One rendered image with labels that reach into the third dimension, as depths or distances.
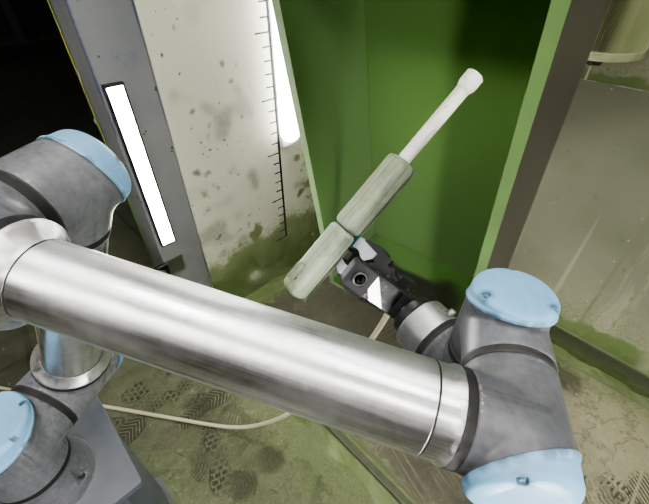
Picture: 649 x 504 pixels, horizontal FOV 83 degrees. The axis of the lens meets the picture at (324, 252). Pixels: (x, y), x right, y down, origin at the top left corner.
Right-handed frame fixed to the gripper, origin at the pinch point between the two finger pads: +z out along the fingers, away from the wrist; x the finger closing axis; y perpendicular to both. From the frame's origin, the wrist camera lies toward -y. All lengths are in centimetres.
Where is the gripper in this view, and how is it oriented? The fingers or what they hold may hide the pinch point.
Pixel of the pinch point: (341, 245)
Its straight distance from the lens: 69.8
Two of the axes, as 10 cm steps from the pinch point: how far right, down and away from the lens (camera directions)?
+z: -5.1, -5.7, 6.5
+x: 6.1, -7.7, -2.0
